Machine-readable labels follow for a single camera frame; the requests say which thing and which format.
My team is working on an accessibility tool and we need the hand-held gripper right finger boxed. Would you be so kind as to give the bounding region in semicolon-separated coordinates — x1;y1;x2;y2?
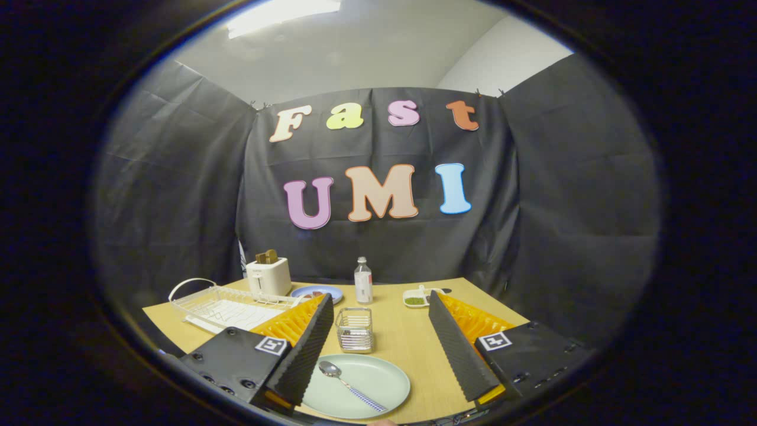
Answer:
428;290;593;414

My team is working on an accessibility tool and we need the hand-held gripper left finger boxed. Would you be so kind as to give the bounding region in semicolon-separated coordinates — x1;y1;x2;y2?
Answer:
179;294;335;412

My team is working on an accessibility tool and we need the spoon with blue checked handle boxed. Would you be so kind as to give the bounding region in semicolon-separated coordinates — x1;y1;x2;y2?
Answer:
318;360;389;413

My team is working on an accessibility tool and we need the metal wire basket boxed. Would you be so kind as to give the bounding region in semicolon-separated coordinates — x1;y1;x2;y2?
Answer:
335;307;374;354

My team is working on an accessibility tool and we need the pale green plate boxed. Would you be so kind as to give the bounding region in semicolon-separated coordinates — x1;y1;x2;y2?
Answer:
302;354;411;420

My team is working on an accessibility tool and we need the white wire dish rack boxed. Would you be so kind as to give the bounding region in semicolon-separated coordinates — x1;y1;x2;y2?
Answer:
169;278;303;325

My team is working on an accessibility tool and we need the white divided dish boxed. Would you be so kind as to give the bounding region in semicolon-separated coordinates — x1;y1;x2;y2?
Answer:
403;285;447;308

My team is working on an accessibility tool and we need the blue plate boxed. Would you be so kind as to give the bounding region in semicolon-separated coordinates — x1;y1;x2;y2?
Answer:
291;285;344;305

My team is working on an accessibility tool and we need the white drip tray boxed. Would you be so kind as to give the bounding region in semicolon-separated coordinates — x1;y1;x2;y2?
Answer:
183;299;286;333

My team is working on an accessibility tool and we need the white toaster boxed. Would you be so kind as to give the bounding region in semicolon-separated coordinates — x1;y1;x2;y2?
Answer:
246;257;292;298

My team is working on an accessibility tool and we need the clear plastic bottle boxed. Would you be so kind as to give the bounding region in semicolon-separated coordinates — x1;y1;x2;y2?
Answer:
354;257;374;305

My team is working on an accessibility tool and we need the black backdrop cloth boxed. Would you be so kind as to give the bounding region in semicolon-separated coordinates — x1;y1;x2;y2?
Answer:
89;53;662;350

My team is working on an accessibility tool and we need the ceiling light panel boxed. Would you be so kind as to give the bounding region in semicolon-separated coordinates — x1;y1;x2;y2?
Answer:
227;0;342;40

